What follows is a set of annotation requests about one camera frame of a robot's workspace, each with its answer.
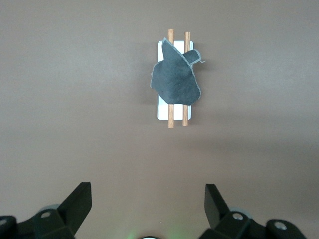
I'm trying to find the brown table cover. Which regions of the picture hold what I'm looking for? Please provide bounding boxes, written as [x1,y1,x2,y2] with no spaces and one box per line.
[0,0,319,239]

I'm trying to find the wooden chopstick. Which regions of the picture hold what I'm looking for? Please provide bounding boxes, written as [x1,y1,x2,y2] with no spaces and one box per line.
[182,31,191,127]
[167,28,175,129]

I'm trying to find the left wooden chopstick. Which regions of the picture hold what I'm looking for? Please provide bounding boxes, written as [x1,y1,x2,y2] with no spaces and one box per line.
[182,31,191,127]

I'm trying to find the dark grey towel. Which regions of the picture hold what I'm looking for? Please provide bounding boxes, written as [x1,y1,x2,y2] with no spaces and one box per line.
[150,37,206,105]

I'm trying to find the right wooden chopstick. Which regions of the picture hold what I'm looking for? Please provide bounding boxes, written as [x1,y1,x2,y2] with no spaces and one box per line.
[167,28,175,129]

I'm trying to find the white rack base tray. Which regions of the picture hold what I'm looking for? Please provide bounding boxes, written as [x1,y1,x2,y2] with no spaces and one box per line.
[157,41,194,121]

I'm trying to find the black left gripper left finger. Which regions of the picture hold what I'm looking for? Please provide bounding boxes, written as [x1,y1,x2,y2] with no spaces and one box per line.
[0,182,92,239]

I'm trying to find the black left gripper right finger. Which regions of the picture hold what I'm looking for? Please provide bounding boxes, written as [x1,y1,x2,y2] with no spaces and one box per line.
[199,183,309,239]

